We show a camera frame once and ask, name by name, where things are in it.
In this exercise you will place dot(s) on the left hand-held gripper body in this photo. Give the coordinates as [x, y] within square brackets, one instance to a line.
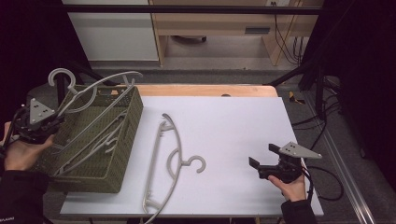
[39, 112]

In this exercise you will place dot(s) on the light wooden desk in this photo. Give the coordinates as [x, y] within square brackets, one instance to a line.
[211, 23]

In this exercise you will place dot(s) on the person's right hand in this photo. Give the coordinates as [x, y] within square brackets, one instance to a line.
[294, 191]

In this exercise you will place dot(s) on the black horizontal frame bar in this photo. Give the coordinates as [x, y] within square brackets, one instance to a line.
[186, 9]

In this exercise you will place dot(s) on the black metal stand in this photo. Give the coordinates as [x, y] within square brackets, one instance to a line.
[319, 87]
[60, 90]

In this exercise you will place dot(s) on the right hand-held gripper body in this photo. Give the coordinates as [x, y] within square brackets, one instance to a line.
[295, 151]

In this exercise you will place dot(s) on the aluminium rail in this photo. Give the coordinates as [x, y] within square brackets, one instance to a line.
[348, 174]

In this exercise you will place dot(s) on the yellow and black tool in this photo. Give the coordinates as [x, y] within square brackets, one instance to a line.
[292, 97]

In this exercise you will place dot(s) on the white table mat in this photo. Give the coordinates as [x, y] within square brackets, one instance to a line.
[249, 124]

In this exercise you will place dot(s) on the olive green woven basket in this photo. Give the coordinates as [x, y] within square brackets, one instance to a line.
[124, 155]

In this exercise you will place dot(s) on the white cabinet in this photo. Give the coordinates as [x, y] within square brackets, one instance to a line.
[115, 37]

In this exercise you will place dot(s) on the person's left hand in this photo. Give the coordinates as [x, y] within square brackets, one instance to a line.
[21, 155]

